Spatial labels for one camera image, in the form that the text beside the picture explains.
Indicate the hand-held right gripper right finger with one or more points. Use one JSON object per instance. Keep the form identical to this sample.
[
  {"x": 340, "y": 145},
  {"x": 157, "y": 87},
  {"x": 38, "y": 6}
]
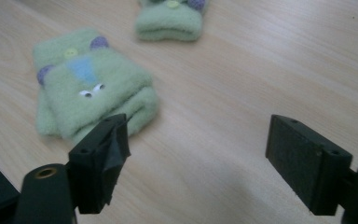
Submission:
[{"x": 304, "y": 161}]

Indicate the green fleece glove with face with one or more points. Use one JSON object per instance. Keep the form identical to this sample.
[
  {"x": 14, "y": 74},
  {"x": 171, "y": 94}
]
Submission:
[
  {"x": 171, "y": 23},
  {"x": 74, "y": 93}
]

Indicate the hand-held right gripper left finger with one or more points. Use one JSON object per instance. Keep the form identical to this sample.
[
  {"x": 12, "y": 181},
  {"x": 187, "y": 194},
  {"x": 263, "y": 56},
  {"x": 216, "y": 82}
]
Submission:
[{"x": 98, "y": 168}]

